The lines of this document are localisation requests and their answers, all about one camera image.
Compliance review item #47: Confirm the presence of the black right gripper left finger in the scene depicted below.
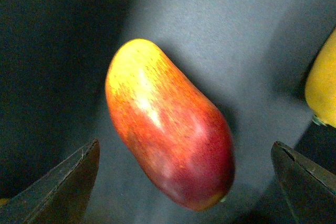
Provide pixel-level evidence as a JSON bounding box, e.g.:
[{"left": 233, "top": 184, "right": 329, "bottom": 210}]
[{"left": 1, "top": 139, "right": 100, "bottom": 223}]

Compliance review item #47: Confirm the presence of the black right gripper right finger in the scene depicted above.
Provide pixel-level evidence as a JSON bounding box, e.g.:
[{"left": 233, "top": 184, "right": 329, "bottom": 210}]
[{"left": 271, "top": 141, "right": 335, "bottom": 223}]

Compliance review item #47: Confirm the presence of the red yellow mango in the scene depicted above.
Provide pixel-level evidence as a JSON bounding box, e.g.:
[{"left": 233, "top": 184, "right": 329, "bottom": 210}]
[{"left": 105, "top": 39, "right": 235, "bottom": 211}]

